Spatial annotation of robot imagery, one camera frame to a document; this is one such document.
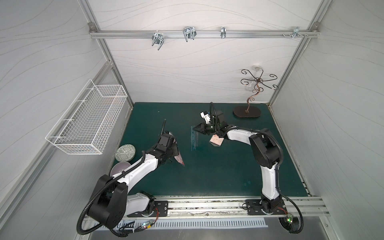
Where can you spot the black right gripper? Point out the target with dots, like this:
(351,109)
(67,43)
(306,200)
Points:
(205,127)

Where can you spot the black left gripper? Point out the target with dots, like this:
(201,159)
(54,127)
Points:
(172,148)

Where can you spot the small pink ruler set pouch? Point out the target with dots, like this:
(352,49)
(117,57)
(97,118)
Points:
(216,141)

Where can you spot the blue transparent straight ruler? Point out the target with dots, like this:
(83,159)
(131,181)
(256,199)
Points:
(194,139)

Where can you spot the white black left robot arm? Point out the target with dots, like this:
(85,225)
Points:
(111,201)

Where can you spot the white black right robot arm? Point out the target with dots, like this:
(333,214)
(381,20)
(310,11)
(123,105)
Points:
(267,153)

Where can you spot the patterned ceramic bowl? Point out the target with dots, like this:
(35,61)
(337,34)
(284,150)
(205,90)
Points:
(125,153)

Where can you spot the plain purple bowl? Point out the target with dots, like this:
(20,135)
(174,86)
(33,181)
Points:
(119,167)

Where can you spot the metal clamp hook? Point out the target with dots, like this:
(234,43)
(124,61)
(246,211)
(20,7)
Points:
(189,33)
(157,39)
(223,32)
(296,34)

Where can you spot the aluminium top crossbar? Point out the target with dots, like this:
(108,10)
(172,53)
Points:
(201,34)

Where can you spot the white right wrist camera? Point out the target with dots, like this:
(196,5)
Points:
(207,117)

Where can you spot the copper wire jewelry stand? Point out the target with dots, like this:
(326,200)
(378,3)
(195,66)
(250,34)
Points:
(257,84)

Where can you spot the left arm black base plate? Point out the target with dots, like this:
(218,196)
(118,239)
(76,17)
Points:
(160,208)

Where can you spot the white perforated cable duct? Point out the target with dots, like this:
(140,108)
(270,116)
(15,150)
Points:
(209,223)

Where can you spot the white wire basket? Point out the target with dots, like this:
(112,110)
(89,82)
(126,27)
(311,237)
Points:
(86,125)

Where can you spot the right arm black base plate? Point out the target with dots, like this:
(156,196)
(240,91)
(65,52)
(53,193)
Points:
(253,207)

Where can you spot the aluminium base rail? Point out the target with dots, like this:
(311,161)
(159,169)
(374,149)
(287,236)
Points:
(199,207)

